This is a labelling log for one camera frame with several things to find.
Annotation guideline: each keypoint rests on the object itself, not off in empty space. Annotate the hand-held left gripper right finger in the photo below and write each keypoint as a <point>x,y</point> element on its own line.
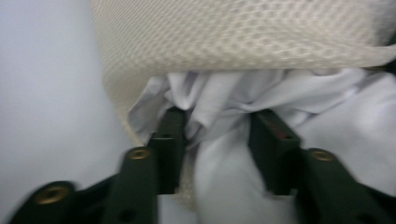
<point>274,149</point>

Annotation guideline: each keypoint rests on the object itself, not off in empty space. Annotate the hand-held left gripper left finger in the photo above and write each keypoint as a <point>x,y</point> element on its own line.
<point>169,149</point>

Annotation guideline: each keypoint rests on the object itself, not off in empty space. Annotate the white shirt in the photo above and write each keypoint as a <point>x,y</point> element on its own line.
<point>327,130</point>

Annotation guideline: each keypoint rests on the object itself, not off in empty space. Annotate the cream mesh laundry bag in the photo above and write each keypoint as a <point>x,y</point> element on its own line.
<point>218,40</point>

